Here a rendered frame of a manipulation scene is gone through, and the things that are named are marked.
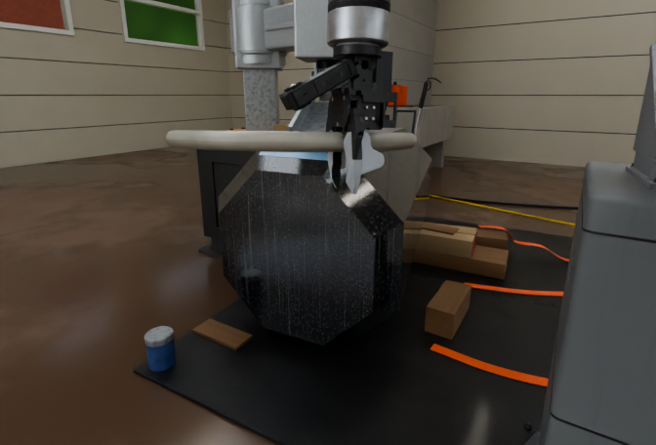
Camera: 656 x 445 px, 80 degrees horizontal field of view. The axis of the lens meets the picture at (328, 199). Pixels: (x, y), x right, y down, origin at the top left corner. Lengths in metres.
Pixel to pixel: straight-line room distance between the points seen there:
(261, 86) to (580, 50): 5.05
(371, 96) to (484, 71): 6.20
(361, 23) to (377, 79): 0.08
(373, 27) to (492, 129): 6.20
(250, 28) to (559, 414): 2.17
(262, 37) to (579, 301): 2.04
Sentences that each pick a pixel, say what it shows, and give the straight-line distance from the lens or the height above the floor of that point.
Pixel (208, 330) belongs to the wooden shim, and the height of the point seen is 0.03.
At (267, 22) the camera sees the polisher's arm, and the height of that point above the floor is 1.39.
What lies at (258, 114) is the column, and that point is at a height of 0.89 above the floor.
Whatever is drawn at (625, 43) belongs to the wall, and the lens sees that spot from 6.67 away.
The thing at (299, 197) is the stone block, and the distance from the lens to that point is 1.38.
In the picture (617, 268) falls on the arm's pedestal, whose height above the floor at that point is 0.74.
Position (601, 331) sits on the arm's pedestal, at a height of 0.62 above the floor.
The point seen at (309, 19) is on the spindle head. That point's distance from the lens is 1.38.
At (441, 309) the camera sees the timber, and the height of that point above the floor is 0.13.
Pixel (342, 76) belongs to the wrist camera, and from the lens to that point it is 0.57.
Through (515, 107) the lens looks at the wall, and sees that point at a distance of 6.68.
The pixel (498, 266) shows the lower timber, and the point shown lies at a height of 0.09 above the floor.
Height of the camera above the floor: 1.00
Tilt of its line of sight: 15 degrees down
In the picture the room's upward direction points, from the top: straight up
